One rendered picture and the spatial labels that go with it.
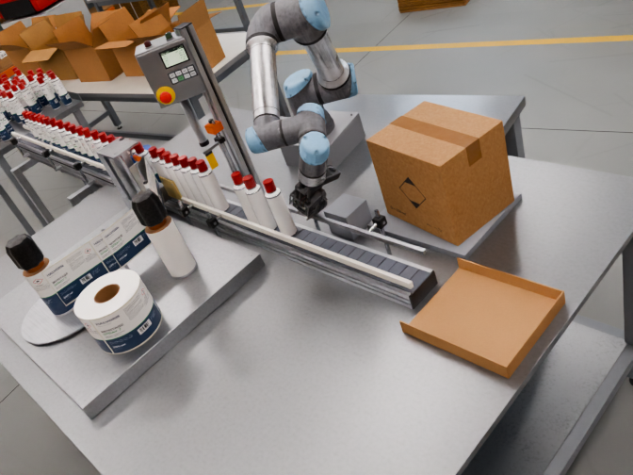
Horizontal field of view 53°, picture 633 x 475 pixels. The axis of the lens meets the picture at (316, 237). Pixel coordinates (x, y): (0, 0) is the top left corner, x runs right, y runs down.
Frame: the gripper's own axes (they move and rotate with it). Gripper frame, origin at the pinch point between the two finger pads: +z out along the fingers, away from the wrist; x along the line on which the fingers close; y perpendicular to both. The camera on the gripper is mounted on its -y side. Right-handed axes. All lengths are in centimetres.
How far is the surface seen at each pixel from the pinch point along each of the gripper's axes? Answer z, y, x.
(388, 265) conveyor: -9.1, 4.5, 30.1
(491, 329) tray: -23, 9, 62
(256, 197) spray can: 2.3, 6.3, -17.1
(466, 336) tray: -21, 14, 58
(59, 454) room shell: 135, 102, -52
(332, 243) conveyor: 2.5, 3.7, 10.8
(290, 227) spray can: 7.0, 5.5, -3.8
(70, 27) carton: 149, -84, -272
